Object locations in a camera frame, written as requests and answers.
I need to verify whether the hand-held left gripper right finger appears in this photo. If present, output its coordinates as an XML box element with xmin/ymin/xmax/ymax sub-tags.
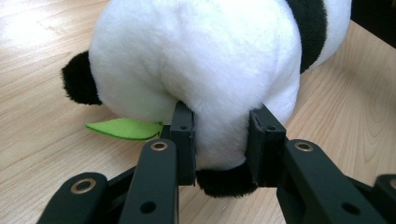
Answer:
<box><xmin>245</xmin><ymin>104</ymin><xmax>288</xmax><ymax>189</ymax></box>

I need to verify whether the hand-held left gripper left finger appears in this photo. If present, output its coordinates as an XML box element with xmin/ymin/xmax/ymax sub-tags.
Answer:
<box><xmin>160</xmin><ymin>100</ymin><xmax>198</xmax><ymax>188</ymax></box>

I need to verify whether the black and white panda plush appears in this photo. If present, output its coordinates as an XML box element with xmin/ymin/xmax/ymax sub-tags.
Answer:
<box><xmin>61</xmin><ymin>0</ymin><xmax>353</xmax><ymax>199</ymax></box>

